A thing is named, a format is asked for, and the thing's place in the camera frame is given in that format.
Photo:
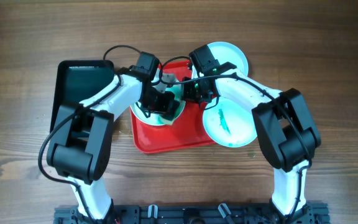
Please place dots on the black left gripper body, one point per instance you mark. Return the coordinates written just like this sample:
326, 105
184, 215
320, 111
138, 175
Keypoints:
156, 102

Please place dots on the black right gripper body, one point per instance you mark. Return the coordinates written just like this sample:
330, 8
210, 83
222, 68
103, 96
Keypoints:
193, 91

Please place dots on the white plate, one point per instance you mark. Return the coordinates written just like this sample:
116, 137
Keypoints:
158, 83

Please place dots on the green yellow sponge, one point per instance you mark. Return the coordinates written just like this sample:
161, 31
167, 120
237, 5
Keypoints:
169, 117

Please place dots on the light blue plate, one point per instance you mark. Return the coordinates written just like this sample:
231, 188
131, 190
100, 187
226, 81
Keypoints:
228, 124
227, 52

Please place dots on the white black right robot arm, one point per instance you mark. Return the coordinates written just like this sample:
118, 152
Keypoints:
282, 123

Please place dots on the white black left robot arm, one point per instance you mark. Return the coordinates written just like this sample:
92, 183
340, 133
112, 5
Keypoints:
78, 146

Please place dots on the red plastic tray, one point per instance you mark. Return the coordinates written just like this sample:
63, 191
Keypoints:
186, 131

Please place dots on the black water tray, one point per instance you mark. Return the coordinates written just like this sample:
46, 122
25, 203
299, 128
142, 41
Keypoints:
79, 80

